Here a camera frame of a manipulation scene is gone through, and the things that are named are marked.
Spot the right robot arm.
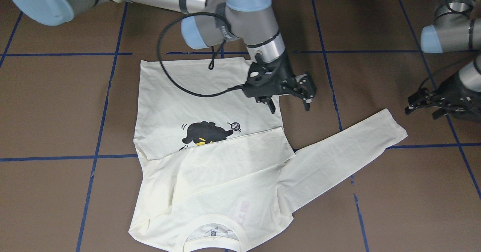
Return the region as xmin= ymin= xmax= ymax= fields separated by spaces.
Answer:
xmin=12 ymin=0 xmax=316 ymax=113

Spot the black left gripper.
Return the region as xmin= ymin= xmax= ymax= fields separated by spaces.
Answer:
xmin=404 ymin=74 xmax=481 ymax=122

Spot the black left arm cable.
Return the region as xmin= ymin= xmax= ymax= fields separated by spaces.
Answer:
xmin=418 ymin=57 xmax=478 ymax=93

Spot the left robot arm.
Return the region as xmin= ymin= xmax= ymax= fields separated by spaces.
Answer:
xmin=404 ymin=0 xmax=481 ymax=122

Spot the cream long-sleeve shirt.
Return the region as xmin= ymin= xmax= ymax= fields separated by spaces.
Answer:
xmin=129 ymin=60 xmax=407 ymax=252

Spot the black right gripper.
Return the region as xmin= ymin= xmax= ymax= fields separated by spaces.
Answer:
xmin=242 ymin=52 xmax=316 ymax=114

